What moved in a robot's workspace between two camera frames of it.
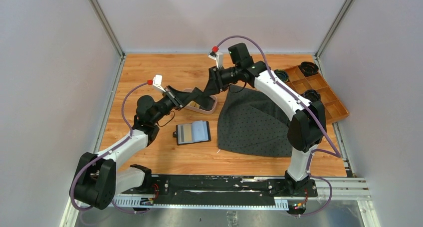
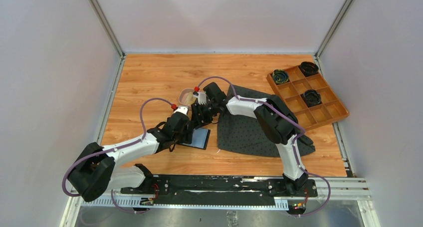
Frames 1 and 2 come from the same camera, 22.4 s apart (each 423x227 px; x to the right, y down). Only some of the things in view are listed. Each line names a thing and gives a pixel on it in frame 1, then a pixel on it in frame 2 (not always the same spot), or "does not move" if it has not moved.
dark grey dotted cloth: x=249 y=124 does not move
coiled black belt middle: x=312 y=95 does not move
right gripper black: x=215 y=85 → x=201 y=120
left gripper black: x=180 y=99 → x=187 y=136
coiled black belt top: x=309 y=68 does not move
